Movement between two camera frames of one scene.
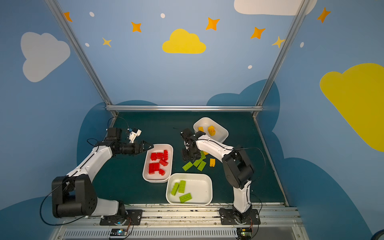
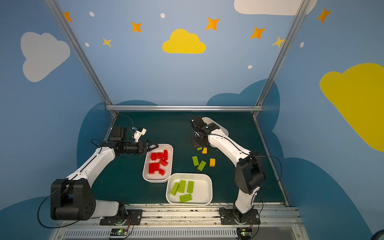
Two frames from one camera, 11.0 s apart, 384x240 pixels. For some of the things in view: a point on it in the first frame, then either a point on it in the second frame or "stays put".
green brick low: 201,165 stays put
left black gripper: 137,147 stays put
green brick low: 187,166 → 190,187
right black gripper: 188,150 → 197,141
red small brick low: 161,172 stays put
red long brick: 165,155 stays put
